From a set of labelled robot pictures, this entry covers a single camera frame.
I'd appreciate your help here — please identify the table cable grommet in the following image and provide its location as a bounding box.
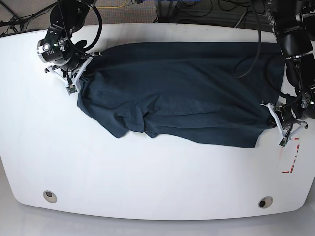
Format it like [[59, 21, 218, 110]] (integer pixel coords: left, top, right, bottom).
[[43, 191, 57, 204], [258, 196, 273, 209]]

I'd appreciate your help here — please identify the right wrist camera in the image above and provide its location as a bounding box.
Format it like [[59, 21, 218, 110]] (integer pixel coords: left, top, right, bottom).
[[66, 85, 78, 95]]

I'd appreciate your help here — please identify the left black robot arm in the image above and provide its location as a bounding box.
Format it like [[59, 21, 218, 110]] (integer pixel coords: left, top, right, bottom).
[[263, 0, 315, 141]]

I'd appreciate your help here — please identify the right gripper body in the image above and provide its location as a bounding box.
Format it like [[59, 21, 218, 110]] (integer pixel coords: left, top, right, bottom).
[[45, 52, 102, 89]]

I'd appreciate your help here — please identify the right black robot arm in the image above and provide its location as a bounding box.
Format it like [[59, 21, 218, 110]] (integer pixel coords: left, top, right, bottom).
[[37, 0, 102, 94]]

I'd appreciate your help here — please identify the left table cable grommet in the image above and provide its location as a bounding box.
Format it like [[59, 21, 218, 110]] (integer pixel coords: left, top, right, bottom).
[[43, 191, 57, 204]]

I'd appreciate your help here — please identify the yellow cable on floor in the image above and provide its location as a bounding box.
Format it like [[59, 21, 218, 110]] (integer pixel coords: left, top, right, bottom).
[[98, 0, 128, 10]]

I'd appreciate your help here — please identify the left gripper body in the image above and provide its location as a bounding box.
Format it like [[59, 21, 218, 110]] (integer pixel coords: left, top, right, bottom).
[[260, 102, 308, 138]]

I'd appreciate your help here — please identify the black tripod stand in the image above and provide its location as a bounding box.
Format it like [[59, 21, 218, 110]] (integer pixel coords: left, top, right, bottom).
[[0, 0, 57, 34]]

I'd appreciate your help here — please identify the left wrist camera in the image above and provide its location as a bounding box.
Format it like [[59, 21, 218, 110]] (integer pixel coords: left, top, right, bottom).
[[279, 137, 290, 148]]

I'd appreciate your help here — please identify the right table cable grommet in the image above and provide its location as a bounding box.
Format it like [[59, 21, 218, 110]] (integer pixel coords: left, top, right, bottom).
[[258, 196, 273, 209]]

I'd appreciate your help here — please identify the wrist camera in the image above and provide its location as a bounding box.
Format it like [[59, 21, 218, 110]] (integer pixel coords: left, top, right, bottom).
[[66, 85, 78, 95], [279, 137, 290, 148]]

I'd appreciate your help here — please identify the dark navy T-shirt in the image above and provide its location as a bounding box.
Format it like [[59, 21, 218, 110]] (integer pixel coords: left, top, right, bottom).
[[77, 42, 284, 148]]

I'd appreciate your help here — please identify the red tape rectangle marking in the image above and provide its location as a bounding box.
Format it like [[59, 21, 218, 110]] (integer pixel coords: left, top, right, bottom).
[[278, 137, 301, 174]]

